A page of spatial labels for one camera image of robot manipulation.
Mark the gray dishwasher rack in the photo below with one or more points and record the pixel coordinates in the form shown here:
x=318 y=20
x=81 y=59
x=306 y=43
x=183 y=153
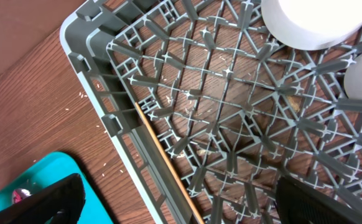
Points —
x=234 y=109

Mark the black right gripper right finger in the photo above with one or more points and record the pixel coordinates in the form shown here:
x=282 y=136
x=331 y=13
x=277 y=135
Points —
x=296 y=202

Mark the teal plastic tray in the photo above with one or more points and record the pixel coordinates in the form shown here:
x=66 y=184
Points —
x=52 y=168

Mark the wooden chopstick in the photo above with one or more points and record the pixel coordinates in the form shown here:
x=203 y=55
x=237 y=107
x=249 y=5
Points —
x=162 y=152

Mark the white bowl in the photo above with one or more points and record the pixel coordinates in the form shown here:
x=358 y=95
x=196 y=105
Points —
x=312 y=24

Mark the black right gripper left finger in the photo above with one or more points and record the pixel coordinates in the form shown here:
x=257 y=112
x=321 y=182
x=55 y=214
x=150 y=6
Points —
x=61 y=202

